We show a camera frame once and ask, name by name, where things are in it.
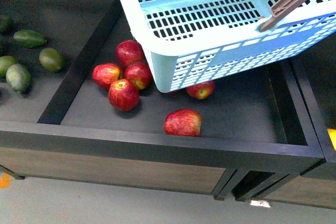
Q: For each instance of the red apple right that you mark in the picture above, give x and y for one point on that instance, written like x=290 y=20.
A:
x=202 y=90

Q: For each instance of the light blue plastic basket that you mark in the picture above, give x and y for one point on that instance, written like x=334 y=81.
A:
x=187 y=42

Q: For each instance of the red apple left yellow top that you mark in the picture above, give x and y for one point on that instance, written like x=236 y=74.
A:
x=123 y=95

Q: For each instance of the green mango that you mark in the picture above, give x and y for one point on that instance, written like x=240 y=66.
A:
x=29 y=39

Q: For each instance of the red apple far left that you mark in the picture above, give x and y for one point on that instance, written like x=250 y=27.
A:
x=105 y=74

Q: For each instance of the green fruit at edge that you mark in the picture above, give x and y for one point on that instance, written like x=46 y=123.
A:
x=5 y=63

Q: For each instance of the red apple upper left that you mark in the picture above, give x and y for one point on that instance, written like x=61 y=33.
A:
x=128 y=52

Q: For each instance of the yellow mango at edge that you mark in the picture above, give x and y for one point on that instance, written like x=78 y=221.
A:
x=332 y=135

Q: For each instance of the white floor label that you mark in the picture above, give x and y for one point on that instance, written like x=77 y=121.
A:
x=259 y=203

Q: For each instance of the red apple front lying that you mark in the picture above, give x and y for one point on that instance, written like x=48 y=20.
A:
x=183 y=122

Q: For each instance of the dark wooden produce stand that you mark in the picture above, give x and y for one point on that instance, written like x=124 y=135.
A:
x=65 y=128

